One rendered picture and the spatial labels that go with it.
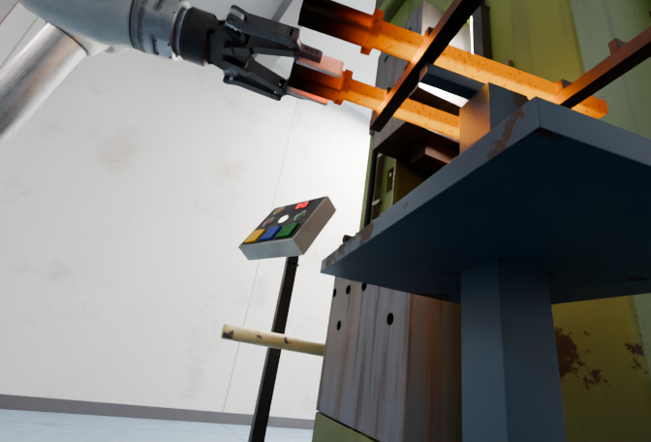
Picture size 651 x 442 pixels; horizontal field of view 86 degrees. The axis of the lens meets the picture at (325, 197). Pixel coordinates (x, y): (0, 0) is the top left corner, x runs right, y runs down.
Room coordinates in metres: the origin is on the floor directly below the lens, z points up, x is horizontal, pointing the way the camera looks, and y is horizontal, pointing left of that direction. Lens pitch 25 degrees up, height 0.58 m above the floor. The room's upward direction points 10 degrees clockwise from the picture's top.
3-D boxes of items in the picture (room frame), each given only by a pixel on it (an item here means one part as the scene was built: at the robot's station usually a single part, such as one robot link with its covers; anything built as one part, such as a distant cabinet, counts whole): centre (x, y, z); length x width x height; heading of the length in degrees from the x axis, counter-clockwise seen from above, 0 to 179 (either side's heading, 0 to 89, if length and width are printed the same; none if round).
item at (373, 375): (0.96, -0.39, 0.69); 0.56 x 0.38 x 0.45; 110
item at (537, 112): (0.36, -0.20, 0.71); 0.40 x 0.30 x 0.02; 12
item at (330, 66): (0.39, 0.04, 0.98); 0.07 x 0.01 x 0.03; 103
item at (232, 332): (1.23, 0.03, 0.62); 0.44 x 0.05 x 0.05; 110
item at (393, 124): (1.00, -0.37, 1.32); 0.42 x 0.20 x 0.10; 110
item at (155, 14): (0.37, 0.27, 0.98); 0.09 x 0.06 x 0.09; 13
